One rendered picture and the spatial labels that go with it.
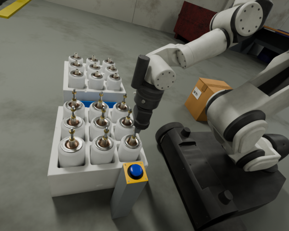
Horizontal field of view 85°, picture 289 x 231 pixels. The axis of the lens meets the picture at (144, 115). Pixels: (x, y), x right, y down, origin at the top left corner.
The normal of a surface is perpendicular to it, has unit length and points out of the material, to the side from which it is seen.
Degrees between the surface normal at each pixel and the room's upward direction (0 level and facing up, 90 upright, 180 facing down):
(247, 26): 71
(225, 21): 101
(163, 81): 90
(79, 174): 90
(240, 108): 40
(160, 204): 0
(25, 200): 0
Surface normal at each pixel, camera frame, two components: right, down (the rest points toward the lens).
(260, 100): -0.57, -0.46
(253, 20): 0.18, 0.38
